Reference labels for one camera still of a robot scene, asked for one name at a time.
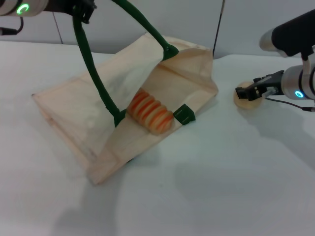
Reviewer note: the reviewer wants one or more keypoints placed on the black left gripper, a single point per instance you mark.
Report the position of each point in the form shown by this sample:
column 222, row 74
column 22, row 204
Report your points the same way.
column 59, row 6

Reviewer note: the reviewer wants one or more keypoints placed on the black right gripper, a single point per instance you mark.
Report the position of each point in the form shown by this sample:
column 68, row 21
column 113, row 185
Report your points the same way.
column 276, row 84

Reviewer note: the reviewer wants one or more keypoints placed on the round pale pastry bun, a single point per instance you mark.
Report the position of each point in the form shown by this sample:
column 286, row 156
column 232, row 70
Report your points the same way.
column 246, row 104

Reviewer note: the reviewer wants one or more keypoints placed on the orange striped long bread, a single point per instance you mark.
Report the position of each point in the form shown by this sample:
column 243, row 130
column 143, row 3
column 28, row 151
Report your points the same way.
column 150, row 113

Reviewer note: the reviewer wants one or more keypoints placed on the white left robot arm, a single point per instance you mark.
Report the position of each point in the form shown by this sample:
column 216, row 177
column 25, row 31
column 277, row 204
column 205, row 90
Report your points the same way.
column 9, row 7

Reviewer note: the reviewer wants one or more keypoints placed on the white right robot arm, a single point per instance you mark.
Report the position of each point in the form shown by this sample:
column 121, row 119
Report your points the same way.
column 300, row 83

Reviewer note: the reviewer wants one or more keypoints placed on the right wrist camera housing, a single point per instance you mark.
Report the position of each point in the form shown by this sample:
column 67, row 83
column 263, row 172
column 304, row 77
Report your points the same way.
column 288, row 37

